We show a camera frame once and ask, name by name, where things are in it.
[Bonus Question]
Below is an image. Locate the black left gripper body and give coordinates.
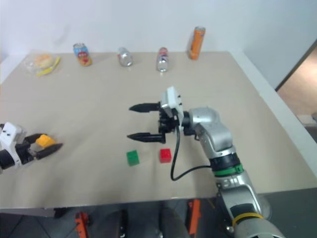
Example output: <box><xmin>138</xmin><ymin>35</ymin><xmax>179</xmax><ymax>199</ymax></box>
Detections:
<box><xmin>14</xmin><ymin>140</ymin><xmax>38</xmax><ymax>165</ymax></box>

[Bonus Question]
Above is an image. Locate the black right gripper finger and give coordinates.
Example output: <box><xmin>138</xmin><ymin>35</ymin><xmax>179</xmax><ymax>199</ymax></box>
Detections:
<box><xmin>126</xmin><ymin>132</ymin><xmax>166</xmax><ymax>145</ymax></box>
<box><xmin>128</xmin><ymin>102</ymin><xmax>162</xmax><ymax>114</ymax></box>

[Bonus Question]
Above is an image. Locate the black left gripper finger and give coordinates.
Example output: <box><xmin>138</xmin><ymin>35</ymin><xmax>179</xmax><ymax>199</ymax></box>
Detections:
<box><xmin>34</xmin><ymin>143</ymin><xmax>64</xmax><ymax>161</ymax></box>
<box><xmin>24</xmin><ymin>133</ymin><xmax>45</xmax><ymax>145</ymax></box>

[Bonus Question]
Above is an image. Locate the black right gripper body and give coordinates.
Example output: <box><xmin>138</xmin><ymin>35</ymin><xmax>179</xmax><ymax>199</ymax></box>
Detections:
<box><xmin>157</xmin><ymin>108</ymin><xmax>180</xmax><ymax>136</ymax></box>

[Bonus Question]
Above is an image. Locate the yellow toy cube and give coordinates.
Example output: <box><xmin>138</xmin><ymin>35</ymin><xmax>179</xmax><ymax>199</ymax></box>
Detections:
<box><xmin>35</xmin><ymin>134</ymin><xmax>57</xmax><ymax>150</ymax></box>

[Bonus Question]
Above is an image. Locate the green toy cube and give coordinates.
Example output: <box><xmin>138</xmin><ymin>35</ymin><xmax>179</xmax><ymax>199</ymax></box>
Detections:
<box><xmin>126</xmin><ymin>149</ymin><xmax>140</xmax><ymax>167</ymax></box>

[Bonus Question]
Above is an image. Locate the red toy cube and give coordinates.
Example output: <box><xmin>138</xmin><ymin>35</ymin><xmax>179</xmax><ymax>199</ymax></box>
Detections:
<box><xmin>159</xmin><ymin>148</ymin><xmax>172</xmax><ymax>164</ymax></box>

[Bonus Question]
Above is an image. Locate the red and blue soda can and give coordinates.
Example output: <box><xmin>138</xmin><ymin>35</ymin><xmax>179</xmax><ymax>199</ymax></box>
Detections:
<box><xmin>156</xmin><ymin>47</ymin><xmax>170</xmax><ymax>73</ymax></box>

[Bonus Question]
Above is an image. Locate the silver drink can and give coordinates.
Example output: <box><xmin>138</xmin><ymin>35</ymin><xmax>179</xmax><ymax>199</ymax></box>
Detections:
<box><xmin>117</xmin><ymin>47</ymin><xmax>134</xmax><ymax>67</ymax></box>

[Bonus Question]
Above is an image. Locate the yellow banana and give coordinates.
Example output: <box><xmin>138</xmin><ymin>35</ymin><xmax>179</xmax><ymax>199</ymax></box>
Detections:
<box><xmin>36</xmin><ymin>56</ymin><xmax>61</xmax><ymax>77</ymax></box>

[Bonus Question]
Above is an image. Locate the clear plastic bag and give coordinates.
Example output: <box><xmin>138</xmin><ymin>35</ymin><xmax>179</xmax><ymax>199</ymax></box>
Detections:
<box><xmin>23</xmin><ymin>53</ymin><xmax>62</xmax><ymax>78</ymax></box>

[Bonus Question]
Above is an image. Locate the round orange bread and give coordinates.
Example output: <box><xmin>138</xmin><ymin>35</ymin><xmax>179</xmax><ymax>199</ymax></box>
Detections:
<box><xmin>34</xmin><ymin>54</ymin><xmax>54</xmax><ymax>69</ymax></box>

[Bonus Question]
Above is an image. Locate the orange and black clamp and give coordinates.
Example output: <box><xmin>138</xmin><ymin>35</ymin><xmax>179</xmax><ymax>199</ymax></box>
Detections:
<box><xmin>186</xmin><ymin>199</ymin><xmax>202</xmax><ymax>235</ymax></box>
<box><xmin>73</xmin><ymin>210</ymin><xmax>92</xmax><ymax>238</ymax></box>

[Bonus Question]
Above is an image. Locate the colourful blue orange can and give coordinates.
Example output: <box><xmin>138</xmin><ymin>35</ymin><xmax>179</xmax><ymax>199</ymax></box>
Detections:
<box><xmin>72</xmin><ymin>43</ymin><xmax>93</xmax><ymax>67</ymax></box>

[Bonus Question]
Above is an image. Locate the tall orange drink can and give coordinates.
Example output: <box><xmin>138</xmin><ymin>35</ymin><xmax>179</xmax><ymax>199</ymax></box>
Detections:
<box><xmin>186</xmin><ymin>26</ymin><xmax>207</xmax><ymax>60</ymax></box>

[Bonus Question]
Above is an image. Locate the brown wooden door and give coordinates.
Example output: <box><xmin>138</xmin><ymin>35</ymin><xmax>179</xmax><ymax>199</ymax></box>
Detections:
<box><xmin>274</xmin><ymin>39</ymin><xmax>317</xmax><ymax>144</ymax></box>

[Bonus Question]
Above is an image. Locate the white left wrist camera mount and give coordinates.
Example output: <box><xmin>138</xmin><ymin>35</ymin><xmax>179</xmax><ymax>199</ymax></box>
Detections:
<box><xmin>0</xmin><ymin>121</ymin><xmax>27</xmax><ymax>170</ymax></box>

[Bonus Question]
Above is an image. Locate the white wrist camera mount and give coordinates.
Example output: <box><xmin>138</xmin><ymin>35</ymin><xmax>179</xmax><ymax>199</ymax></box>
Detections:
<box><xmin>0</xmin><ymin>121</ymin><xmax>27</xmax><ymax>170</ymax></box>
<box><xmin>159</xmin><ymin>86</ymin><xmax>185</xmax><ymax>128</ymax></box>

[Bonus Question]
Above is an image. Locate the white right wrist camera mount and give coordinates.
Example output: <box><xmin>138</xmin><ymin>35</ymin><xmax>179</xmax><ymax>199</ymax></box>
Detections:
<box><xmin>159</xmin><ymin>86</ymin><xmax>185</xmax><ymax>128</ymax></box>

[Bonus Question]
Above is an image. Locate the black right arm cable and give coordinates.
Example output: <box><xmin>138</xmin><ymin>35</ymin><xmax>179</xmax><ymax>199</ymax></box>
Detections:
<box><xmin>170</xmin><ymin>123</ymin><xmax>214</xmax><ymax>181</ymax></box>

